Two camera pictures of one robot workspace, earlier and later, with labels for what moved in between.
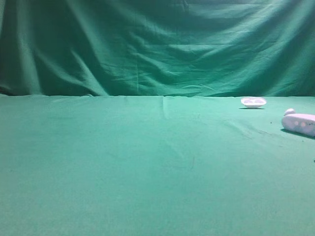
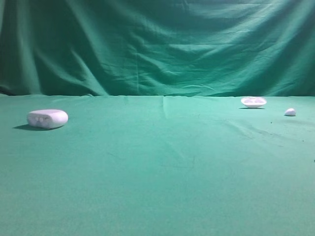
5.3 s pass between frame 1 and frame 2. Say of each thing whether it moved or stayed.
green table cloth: stayed
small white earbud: stayed
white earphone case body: moved
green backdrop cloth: stayed
